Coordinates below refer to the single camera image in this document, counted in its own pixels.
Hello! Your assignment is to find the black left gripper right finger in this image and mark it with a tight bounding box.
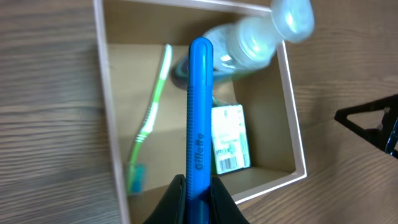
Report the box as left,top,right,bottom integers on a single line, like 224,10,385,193
210,176,249,224

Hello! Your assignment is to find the green white toothbrush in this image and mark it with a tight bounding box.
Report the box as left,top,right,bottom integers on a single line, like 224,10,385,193
126,44,173,195

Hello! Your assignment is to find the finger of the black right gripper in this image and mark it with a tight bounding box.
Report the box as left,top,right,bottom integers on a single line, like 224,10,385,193
334,95,397,158

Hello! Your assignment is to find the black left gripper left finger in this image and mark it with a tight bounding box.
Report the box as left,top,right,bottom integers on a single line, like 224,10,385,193
144,174,187,224

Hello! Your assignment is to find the clear pump soap bottle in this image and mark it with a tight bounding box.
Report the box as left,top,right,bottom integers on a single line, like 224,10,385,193
170,0,315,90

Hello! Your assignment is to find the white cardboard box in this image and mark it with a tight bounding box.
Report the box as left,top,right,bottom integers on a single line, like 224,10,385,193
93,0,307,223

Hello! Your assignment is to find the green white soap packet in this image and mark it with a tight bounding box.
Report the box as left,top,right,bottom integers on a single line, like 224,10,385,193
211,105,251,175

